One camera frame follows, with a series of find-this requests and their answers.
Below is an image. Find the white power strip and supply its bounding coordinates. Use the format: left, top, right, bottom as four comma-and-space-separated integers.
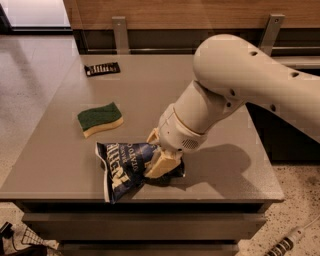
264, 227, 305, 256

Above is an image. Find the green and yellow sponge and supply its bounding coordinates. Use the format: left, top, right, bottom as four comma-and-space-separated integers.
77, 102, 124, 138

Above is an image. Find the grey upper drawer front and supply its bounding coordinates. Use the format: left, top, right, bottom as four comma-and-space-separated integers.
23, 213, 266, 241

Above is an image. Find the blue Kettle chip bag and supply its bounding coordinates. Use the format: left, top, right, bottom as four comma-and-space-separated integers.
95, 142, 185, 204

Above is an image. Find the grey lower drawer front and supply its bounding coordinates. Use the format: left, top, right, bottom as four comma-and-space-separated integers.
60, 243, 238, 256

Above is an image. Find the grey drawer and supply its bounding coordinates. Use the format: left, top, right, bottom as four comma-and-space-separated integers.
60, 243, 238, 256
23, 213, 266, 241

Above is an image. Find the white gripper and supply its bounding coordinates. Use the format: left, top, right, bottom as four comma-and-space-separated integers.
144, 103, 208, 179

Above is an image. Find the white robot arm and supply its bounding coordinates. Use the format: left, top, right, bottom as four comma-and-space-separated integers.
144, 34, 320, 179

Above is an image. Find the black wire basket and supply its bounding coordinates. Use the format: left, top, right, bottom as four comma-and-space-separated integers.
21, 227, 59, 250

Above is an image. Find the metal bracket post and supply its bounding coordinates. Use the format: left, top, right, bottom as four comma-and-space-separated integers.
112, 16, 130, 55
258, 14, 285, 56

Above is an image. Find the horizontal metal rail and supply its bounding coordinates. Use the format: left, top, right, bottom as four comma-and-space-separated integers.
81, 46, 320, 56

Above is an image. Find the right metal bracket post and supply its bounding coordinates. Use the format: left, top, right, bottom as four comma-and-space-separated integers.
258, 14, 285, 56

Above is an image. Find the left metal bracket post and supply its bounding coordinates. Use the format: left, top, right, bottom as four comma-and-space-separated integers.
112, 16, 130, 55

